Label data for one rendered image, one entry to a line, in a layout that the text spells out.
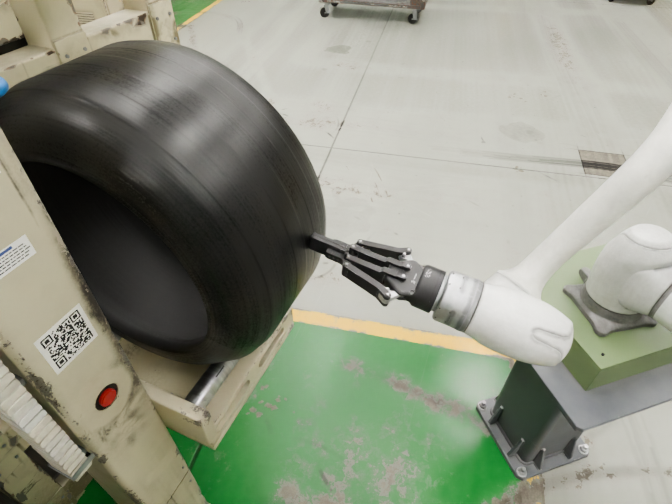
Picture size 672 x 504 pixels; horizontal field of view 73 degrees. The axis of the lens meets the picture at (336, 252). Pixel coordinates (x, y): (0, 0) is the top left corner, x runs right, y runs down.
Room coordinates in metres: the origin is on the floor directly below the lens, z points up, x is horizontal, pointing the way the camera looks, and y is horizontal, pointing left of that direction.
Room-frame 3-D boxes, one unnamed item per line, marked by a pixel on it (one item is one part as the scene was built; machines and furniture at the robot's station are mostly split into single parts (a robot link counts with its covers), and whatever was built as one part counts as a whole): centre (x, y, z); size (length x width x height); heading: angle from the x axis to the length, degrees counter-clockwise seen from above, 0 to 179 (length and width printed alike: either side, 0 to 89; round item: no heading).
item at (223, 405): (0.59, 0.22, 0.84); 0.36 x 0.09 x 0.06; 156
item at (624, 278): (0.82, -0.77, 0.92); 0.18 x 0.16 x 0.22; 35
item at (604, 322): (0.85, -0.76, 0.78); 0.22 x 0.18 x 0.06; 12
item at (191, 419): (0.49, 0.42, 0.90); 0.40 x 0.03 x 0.10; 66
